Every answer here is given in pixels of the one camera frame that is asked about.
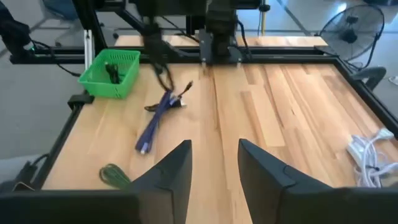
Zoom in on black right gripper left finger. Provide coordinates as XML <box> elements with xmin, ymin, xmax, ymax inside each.
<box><xmin>129</xmin><ymin>139</ymin><xmax>193</xmax><ymax>224</ymax></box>

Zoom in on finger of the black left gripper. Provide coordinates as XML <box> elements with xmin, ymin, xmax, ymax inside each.
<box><xmin>152</xmin><ymin>62</ymin><xmax>169</xmax><ymax>91</ymax></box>
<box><xmin>164</xmin><ymin>63</ymin><xmax>175</xmax><ymax>91</ymax></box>

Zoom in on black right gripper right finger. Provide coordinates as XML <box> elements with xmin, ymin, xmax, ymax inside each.
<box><xmin>238</xmin><ymin>139</ymin><xmax>332</xmax><ymax>224</ymax></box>

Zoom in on blue purple braided cord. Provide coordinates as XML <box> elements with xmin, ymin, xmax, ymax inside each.
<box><xmin>144</xmin><ymin>80</ymin><xmax>194</xmax><ymax>113</ymax></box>

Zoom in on blue braided cable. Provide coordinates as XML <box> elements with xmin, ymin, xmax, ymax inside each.
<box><xmin>135</xmin><ymin>88</ymin><xmax>187</xmax><ymax>155</ymax></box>

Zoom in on green plastic basket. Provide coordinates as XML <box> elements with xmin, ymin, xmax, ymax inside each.
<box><xmin>77</xmin><ymin>49</ymin><xmax>141</xmax><ymax>100</ymax></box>

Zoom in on black floor fan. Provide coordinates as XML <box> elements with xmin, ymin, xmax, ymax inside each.
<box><xmin>319</xmin><ymin>3</ymin><xmax>388</xmax><ymax>91</ymax></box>

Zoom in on green black braided cable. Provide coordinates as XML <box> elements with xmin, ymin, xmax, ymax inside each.
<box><xmin>98</xmin><ymin>164</ymin><xmax>133</xmax><ymax>190</ymax></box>

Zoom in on white power cable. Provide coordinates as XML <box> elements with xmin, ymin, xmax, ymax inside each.
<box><xmin>346</xmin><ymin>127</ymin><xmax>398</xmax><ymax>188</ymax></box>

